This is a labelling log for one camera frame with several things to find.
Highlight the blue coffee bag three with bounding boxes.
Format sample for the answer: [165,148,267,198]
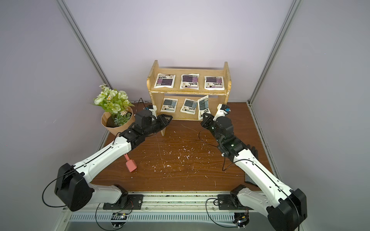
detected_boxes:
[197,95,211,120]

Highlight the blue coffee bag one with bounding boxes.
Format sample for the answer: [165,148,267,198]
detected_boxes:
[161,98,178,113]

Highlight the blue coffee bag two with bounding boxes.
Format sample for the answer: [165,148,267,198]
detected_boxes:
[180,98,198,115]

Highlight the purple coffee bag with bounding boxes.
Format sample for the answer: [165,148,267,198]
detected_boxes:
[154,73,176,88]
[204,76,225,90]
[180,74,199,90]

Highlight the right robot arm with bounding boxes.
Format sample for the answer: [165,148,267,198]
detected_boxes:
[201,113,307,231]

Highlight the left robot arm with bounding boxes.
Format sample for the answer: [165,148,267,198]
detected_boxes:
[55,109,172,211]

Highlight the wooden two-tier shelf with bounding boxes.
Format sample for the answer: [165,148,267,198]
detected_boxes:
[146,60,232,121]

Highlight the beige paper plant pot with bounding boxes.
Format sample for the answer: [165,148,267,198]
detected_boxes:
[101,107,135,135]

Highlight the green artificial flower plant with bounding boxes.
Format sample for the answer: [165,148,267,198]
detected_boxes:
[93,84,134,127]

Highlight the pink small scoop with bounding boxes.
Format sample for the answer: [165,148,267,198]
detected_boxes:
[124,154,137,172]

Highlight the black work glove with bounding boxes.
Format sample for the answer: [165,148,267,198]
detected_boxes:
[247,144,258,159]

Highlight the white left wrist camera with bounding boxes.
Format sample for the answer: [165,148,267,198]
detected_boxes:
[146,105,157,117]

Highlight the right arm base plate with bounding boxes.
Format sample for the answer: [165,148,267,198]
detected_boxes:
[217,194,247,210]

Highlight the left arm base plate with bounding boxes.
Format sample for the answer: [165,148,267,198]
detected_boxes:
[103,194,144,210]

